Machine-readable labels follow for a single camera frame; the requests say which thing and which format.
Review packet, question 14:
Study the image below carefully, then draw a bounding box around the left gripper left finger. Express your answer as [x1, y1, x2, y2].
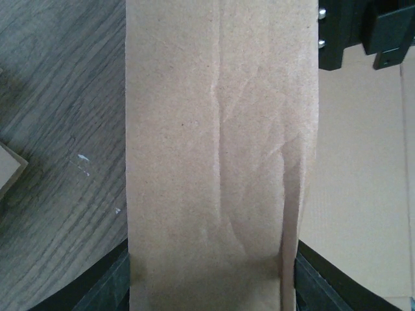
[31, 239, 130, 310]

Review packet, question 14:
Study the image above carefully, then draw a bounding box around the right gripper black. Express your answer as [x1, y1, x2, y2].
[318, 0, 414, 71]

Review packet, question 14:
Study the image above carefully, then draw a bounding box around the stack of flat cardboard blanks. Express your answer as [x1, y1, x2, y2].
[0, 143, 28, 199]

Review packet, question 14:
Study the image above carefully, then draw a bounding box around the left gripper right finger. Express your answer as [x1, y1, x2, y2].
[295, 241, 399, 311]

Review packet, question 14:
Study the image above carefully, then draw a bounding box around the cardboard box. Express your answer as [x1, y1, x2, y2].
[125, 1, 414, 310]

